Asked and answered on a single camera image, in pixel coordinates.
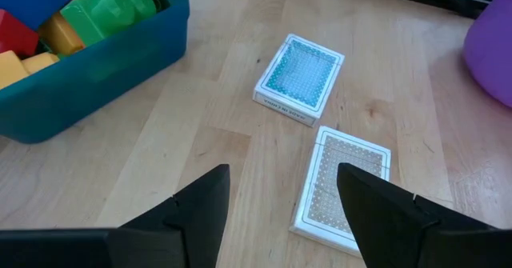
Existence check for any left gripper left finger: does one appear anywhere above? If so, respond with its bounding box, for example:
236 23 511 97
0 163 231 268

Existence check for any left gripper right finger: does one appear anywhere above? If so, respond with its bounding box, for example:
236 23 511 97
337 162 512 268

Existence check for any yellow square plastic block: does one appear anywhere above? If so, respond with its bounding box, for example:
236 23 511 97
22 51 61 76
38 11 86 57

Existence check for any yellow long plastic block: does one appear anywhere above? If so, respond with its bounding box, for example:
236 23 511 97
0 50 30 90

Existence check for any red plastic block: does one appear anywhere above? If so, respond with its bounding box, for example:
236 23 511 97
0 8 40 58

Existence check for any teal plastic bin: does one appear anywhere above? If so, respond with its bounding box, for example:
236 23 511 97
0 0 190 144

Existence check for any purple pumpkin bucket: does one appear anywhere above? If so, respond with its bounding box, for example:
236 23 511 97
462 0 512 108

